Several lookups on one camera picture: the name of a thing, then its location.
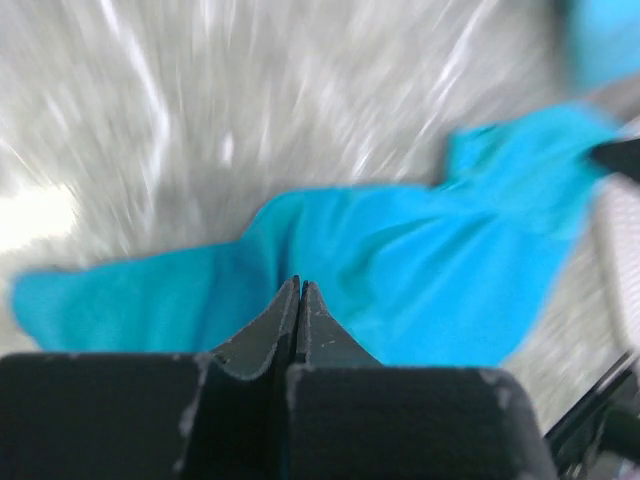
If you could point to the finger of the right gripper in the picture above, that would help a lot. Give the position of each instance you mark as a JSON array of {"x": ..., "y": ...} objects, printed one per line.
[{"x": 622, "y": 157}]

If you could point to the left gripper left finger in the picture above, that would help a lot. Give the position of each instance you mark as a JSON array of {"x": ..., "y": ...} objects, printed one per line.
[{"x": 209, "y": 415}]

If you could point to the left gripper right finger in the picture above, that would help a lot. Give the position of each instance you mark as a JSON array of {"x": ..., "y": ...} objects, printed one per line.
[{"x": 352, "y": 418}]

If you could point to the teal t-shirt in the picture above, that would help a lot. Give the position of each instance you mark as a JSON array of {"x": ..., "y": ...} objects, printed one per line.
[{"x": 452, "y": 275}]

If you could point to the white plastic laundry basket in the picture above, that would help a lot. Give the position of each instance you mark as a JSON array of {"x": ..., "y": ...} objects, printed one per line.
[{"x": 617, "y": 227}]

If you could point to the folded light blue t-shirt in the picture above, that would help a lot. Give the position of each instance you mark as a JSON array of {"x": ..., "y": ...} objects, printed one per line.
[{"x": 602, "y": 38}]

